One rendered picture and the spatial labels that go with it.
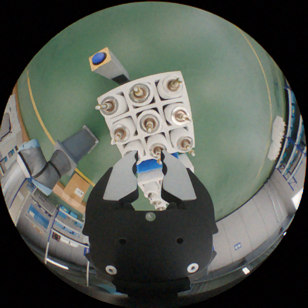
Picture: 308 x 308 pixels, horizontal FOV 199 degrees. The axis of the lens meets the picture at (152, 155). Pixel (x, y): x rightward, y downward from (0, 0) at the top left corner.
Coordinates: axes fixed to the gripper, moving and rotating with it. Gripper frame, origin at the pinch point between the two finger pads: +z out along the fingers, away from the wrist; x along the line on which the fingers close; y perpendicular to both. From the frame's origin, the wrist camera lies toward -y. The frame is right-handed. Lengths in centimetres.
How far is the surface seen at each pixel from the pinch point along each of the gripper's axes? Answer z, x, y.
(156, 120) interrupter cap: 21.1, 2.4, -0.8
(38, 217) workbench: -91, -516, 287
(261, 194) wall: 5, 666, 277
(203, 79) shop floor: 46, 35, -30
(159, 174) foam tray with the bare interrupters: 31.5, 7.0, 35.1
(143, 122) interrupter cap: 21.2, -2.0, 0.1
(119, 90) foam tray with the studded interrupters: 28.5, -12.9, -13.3
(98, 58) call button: 13.6, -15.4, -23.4
